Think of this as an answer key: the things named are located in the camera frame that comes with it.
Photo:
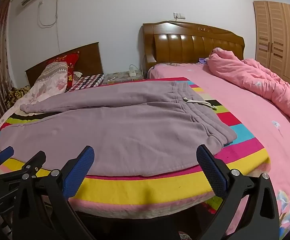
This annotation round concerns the white wall socket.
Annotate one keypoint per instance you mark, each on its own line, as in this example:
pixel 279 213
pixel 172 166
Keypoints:
pixel 179 15

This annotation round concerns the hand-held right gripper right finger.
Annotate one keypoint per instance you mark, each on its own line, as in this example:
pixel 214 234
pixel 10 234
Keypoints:
pixel 211 170

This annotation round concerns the white floral bed sheet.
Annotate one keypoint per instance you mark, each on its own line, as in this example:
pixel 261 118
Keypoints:
pixel 32 96

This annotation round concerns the pink floral pillow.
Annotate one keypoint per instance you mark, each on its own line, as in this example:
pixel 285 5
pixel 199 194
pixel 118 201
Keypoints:
pixel 257 135

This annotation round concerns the plaid cloth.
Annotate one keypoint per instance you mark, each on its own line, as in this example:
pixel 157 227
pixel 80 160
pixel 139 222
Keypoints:
pixel 87 82

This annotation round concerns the white power strip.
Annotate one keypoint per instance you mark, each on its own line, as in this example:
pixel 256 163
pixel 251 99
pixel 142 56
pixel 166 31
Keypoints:
pixel 132 72

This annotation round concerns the brown yellow blanket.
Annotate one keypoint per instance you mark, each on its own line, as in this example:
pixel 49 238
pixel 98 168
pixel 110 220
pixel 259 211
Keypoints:
pixel 16 95

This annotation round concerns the dark wooden headboard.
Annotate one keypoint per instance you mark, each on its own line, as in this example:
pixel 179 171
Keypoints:
pixel 87 55

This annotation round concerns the rainbow striped blanket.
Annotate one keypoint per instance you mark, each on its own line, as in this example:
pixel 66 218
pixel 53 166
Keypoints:
pixel 140 190

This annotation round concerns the glossy wooden headboard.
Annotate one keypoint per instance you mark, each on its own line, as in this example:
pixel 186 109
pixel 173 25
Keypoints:
pixel 185 45

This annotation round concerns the red embroidered pillow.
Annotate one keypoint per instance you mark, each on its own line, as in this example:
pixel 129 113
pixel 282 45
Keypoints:
pixel 71 63

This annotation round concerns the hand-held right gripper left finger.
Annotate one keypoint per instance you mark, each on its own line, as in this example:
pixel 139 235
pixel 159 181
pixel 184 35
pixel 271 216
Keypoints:
pixel 78 170

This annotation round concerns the pink quilt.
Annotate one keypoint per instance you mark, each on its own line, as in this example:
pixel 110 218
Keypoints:
pixel 254 77

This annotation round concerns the light wooden wardrobe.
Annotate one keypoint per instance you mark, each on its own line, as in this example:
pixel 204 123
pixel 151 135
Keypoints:
pixel 277 37

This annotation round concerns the small purple cloth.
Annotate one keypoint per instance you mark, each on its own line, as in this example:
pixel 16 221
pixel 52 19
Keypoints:
pixel 203 60

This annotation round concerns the floral covered nightstand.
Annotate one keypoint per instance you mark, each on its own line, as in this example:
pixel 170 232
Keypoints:
pixel 121 78

